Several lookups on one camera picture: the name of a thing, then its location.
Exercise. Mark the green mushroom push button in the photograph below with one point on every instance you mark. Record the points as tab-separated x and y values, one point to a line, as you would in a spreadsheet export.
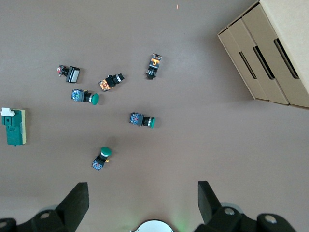
85	96
142	120
102	157

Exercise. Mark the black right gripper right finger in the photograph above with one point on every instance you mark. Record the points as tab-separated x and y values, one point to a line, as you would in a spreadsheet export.
212	212

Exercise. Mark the green relay block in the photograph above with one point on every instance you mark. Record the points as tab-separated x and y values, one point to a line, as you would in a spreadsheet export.
13	130

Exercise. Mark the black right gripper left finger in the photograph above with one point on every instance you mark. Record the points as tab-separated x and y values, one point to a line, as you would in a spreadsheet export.
70	210

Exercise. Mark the brown cardboard box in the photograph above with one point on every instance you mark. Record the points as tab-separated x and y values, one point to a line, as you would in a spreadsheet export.
272	48

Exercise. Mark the black selector switch orange block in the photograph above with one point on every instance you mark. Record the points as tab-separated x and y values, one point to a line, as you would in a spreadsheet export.
111	81
153	66

